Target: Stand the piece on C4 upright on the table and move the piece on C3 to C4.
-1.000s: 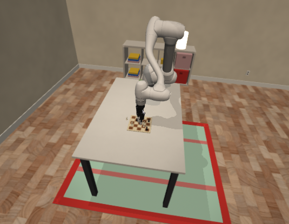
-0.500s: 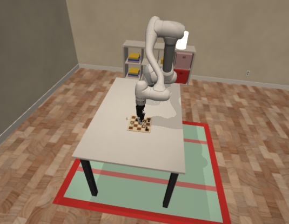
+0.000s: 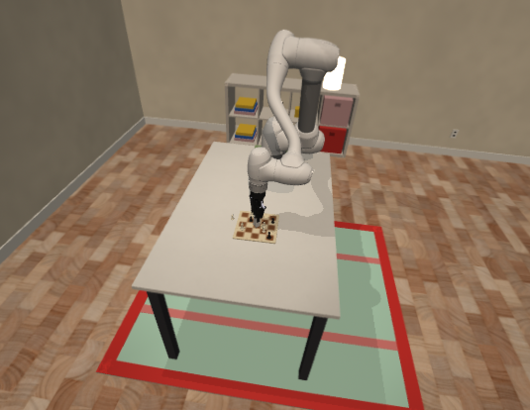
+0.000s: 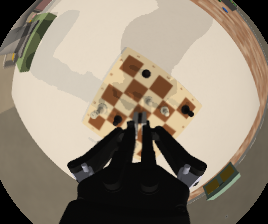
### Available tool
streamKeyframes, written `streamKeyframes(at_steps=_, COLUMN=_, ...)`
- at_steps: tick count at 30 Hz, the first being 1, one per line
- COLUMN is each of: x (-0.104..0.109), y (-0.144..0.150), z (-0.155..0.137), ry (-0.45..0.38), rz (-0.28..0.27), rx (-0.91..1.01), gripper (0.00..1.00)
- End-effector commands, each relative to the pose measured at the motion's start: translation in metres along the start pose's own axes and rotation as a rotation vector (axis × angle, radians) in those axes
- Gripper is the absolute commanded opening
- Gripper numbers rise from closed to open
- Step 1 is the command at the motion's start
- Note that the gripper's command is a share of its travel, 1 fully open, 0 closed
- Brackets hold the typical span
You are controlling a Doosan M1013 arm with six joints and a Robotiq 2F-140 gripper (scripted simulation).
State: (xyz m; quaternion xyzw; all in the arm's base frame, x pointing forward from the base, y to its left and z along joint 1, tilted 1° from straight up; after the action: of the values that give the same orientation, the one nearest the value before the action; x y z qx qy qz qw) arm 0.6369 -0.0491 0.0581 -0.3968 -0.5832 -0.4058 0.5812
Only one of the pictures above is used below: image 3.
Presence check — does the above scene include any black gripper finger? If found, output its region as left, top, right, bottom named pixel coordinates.
left=255, top=201, right=266, bottom=227
left=249, top=195, right=256, bottom=225

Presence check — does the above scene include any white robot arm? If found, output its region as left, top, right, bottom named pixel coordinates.
left=248, top=30, right=340, bottom=193

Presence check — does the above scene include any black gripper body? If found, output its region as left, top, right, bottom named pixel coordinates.
left=250, top=191, right=265, bottom=206

